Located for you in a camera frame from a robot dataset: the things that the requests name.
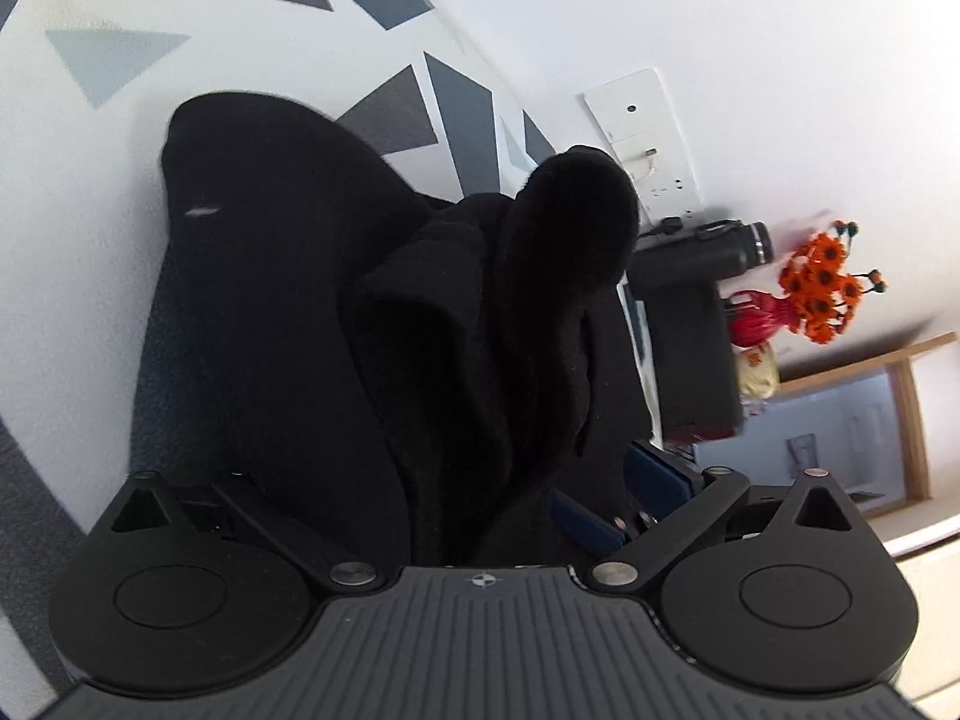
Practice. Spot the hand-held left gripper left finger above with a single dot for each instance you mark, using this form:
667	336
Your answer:
240	511

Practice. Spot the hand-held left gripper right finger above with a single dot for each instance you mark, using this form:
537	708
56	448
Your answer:
660	478

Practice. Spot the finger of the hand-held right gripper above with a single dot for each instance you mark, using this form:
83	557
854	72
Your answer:
583	525

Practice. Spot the black garment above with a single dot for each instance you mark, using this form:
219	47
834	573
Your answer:
300	330

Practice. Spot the black box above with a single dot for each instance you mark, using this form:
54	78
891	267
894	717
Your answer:
694	360

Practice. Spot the cream jar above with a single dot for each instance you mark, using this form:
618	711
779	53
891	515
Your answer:
757	371

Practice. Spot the red vase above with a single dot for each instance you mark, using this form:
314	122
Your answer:
757	319

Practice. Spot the wooden framed mirror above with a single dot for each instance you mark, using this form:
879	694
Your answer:
847	420

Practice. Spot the black handheld device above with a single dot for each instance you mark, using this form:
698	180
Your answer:
697	251

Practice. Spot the orange artificial flowers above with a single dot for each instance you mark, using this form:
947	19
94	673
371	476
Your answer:
821	289

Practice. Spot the white wall socket panel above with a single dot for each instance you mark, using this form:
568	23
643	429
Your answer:
645	112

